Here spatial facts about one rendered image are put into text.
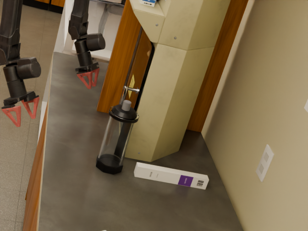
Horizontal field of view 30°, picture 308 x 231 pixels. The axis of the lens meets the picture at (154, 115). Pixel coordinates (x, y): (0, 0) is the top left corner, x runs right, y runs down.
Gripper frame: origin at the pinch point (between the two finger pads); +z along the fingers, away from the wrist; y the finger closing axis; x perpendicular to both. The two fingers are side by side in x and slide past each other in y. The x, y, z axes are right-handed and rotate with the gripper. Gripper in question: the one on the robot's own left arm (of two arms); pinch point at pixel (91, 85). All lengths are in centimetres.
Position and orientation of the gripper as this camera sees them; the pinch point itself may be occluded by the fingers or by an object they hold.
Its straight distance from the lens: 247.4
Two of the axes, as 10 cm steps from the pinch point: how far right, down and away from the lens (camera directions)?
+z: 2.1, 9.5, 2.1
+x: -9.1, 1.1, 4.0
